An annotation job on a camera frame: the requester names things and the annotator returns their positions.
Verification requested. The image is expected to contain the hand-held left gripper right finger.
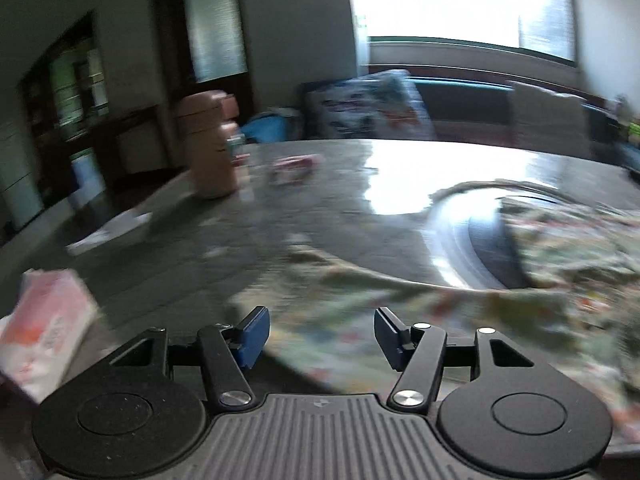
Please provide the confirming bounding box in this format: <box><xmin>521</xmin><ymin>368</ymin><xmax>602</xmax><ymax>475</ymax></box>
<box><xmin>375</xmin><ymin>307</ymin><xmax>535</xmax><ymax>409</ymax></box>

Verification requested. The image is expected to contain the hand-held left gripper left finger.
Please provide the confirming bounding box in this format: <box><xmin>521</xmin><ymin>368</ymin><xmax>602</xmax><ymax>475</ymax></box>
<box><xmin>107</xmin><ymin>306</ymin><xmax>271</xmax><ymax>409</ymax></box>

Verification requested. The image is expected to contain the printed jacket with corduroy lining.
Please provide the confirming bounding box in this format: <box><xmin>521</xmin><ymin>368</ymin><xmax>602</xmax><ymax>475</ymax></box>
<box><xmin>230</xmin><ymin>195</ymin><xmax>640</xmax><ymax>441</ymax></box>

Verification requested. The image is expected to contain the black round induction cooktop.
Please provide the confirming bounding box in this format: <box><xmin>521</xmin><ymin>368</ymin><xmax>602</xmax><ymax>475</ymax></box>
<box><xmin>425</xmin><ymin>180</ymin><xmax>556</xmax><ymax>293</ymax></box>

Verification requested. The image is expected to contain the white paper sheet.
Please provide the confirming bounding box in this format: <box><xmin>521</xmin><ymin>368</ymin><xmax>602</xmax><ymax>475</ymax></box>
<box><xmin>67</xmin><ymin>211</ymin><xmax>153</xmax><ymax>256</ymax></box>

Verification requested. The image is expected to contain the small pink packet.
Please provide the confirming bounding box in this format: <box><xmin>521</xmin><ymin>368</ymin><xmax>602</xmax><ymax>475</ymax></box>
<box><xmin>269</xmin><ymin>154</ymin><xmax>325</xmax><ymax>186</ymax></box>

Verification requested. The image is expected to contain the small bottle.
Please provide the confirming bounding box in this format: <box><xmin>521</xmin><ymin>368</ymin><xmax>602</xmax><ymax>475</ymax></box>
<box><xmin>225</xmin><ymin>120</ymin><xmax>252</xmax><ymax>193</ymax></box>

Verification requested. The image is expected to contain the pink thermos bottle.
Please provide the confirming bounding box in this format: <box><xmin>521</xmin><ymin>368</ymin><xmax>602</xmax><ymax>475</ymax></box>
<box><xmin>172</xmin><ymin>91</ymin><xmax>240</xmax><ymax>200</ymax></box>

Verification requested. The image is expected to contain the pink and white tissue pack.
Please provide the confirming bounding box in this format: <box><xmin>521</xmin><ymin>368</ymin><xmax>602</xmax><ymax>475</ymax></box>
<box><xmin>0</xmin><ymin>269</ymin><xmax>98</xmax><ymax>403</ymax></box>

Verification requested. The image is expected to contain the blue cloth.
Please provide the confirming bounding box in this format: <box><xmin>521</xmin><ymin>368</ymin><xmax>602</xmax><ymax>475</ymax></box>
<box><xmin>242</xmin><ymin>112</ymin><xmax>301</xmax><ymax>145</ymax></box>

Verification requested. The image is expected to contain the butterfly print pillow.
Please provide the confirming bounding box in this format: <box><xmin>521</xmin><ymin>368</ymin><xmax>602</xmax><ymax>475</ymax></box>
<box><xmin>302</xmin><ymin>70</ymin><xmax>436</xmax><ymax>142</ymax></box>

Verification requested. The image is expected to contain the blue corner sofa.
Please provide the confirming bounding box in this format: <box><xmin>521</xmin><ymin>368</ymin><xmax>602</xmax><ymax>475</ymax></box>
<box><xmin>300</xmin><ymin>67</ymin><xmax>640</xmax><ymax>176</ymax></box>

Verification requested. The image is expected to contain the plain grey pillow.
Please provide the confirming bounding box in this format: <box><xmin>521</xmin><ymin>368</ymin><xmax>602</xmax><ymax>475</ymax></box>
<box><xmin>507</xmin><ymin>80</ymin><xmax>591</xmax><ymax>158</ymax></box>

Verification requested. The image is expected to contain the dark wooden shelf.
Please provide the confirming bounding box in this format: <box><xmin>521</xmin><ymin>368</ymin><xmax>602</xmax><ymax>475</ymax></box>
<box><xmin>20</xmin><ymin>10</ymin><xmax>111</xmax><ymax>196</ymax></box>

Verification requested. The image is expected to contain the dark door with glass pane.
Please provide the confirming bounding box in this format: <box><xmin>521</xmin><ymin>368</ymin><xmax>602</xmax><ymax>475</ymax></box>
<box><xmin>150</xmin><ymin>0</ymin><xmax>256</xmax><ymax>176</ymax></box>

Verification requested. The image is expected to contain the green framed window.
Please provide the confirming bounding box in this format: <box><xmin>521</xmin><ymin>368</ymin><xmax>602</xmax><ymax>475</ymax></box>
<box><xmin>347</xmin><ymin>0</ymin><xmax>578</xmax><ymax>66</ymax></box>

